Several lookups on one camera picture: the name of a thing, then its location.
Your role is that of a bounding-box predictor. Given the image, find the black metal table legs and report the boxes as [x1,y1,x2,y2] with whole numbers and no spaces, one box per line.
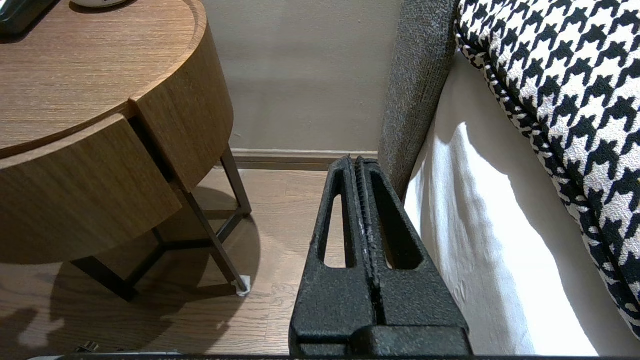
[70,145,252,302]

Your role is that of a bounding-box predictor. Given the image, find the curved wooden table drawer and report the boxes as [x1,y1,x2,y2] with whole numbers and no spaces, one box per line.
[0,114,183,266]

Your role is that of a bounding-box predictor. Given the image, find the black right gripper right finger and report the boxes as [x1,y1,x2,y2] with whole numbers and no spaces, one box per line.
[355,156,469,329]

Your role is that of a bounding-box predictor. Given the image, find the grey fabric headboard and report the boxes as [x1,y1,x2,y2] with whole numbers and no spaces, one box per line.
[378,0,458,201]

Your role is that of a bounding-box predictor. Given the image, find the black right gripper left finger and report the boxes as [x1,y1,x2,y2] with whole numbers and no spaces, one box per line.
[289,155,377,352]

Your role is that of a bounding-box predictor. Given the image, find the black white houndstooth pillow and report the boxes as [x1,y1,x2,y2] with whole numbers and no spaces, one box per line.
[454,0,640,341]

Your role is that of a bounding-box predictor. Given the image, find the white bed sheet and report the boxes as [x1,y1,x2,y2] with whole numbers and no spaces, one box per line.
[404,50,640,357]

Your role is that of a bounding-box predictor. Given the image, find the grey skirting board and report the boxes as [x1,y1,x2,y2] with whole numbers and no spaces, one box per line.
[230,148,379,172]

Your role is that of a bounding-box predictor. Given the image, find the white round puck speaker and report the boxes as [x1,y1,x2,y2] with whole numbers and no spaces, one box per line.
[70,0,131,8]

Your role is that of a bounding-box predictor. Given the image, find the black white desk telephone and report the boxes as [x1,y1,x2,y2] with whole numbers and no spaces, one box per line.
[0,0,57,36]

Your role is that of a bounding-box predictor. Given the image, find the round wooden bedside table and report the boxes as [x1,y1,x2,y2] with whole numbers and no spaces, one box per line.
[0,0,235,193]

